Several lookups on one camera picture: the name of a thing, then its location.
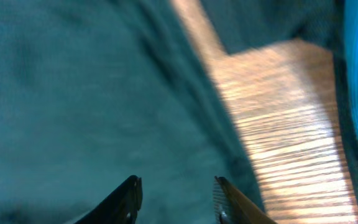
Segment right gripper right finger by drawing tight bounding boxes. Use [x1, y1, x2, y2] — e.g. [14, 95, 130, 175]
[213, 176, 277, 224]

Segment black shorts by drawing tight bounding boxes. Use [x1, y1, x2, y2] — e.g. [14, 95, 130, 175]
[0, 0, 263, 223]

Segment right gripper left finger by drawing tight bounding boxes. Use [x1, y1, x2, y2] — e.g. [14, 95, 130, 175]
[74, 175, 143, 224]

